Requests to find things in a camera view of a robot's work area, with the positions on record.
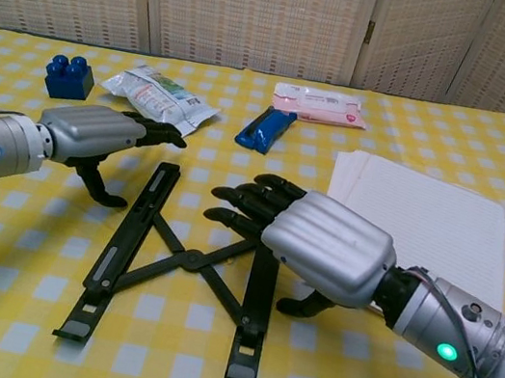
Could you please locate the pink wet wipes pack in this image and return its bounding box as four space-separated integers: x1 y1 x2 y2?
269 79 373 134

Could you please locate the blue wrapped packet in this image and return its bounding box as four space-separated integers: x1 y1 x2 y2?
232 101 300 159

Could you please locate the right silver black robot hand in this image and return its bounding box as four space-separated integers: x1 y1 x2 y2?
188 163 409 334

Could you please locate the yellow checkered tablecloth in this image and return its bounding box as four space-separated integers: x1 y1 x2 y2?
0 20 505 378

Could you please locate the blue toy building block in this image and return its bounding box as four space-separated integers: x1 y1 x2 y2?
40 50 100 107

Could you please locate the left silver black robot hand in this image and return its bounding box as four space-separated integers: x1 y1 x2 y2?
25 94 192 219

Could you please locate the woven folding screen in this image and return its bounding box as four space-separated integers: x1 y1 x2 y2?
0 0 505 121

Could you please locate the white silver snack packet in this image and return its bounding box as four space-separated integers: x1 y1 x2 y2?
94 58 227 145

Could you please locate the stack of lined paper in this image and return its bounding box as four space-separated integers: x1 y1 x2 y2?
308 145 505 337

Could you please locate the black folding laptop stand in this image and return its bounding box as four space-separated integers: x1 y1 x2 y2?
48 148 294 378

